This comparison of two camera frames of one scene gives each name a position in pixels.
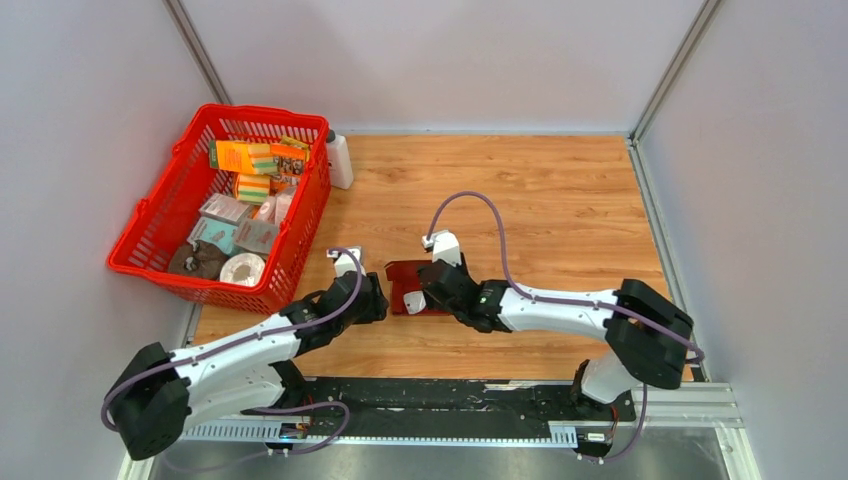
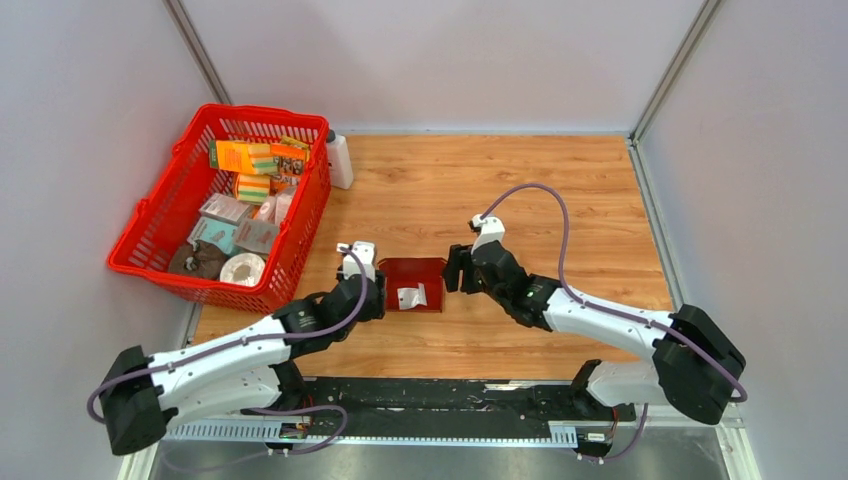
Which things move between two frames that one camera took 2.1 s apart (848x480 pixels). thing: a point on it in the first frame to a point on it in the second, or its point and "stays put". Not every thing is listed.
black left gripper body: x=371 y=310 stays put
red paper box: x=404 y=278 stays put
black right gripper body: x=432 y=304 to x=488 y=290
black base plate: x=439 y=408 stays put
